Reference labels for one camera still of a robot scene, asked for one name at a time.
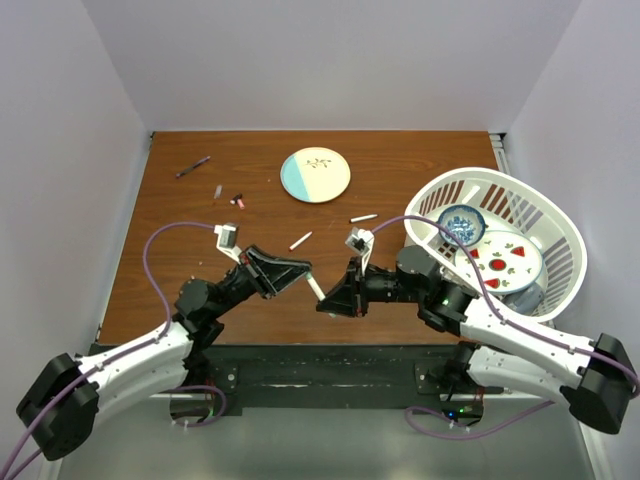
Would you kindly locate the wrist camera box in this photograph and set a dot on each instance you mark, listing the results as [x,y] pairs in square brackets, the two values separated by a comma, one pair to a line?
[226,236]
[361,241]

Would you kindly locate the purple pen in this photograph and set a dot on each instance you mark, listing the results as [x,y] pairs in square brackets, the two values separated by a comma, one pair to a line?
[192,167]

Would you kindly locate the watermelon pattern plate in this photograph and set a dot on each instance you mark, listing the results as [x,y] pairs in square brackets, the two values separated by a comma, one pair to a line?
[508,262]

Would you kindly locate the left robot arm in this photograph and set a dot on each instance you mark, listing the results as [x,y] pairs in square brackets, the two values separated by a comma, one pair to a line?
[70,395]

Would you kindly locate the white pen green tip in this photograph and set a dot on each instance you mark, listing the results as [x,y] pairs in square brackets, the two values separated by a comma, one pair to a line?
[315,287]

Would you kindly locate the white pen red tip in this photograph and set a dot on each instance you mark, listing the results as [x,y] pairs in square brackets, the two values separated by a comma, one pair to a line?
[296,244]

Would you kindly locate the white pen black tip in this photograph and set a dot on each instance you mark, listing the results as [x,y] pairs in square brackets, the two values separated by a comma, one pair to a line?
[362,218]

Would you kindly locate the white plastic dish basket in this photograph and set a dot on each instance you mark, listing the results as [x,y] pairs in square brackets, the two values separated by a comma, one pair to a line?
[507,204]

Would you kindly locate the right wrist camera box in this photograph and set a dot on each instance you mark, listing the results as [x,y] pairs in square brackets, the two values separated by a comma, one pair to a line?
[361,241]

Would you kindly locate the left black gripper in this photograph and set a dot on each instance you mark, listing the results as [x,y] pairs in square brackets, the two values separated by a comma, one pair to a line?
[268,275]

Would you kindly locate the grey cup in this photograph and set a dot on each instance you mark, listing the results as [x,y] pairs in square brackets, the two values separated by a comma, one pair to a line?
[525,301]

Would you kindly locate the blue patterned bowl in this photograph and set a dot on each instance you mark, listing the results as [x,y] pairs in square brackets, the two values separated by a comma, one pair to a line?
[465,224]

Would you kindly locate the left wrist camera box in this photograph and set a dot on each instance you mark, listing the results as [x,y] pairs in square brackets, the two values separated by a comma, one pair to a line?
[226,236]

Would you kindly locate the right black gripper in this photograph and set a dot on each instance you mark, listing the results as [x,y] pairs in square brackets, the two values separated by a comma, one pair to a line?
[350,296]

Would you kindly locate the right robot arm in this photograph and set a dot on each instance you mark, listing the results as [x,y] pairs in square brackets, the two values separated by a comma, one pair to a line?
[593,378]

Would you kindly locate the cream and teal plate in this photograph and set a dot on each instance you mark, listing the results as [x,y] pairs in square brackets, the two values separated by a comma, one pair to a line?
[315,175]

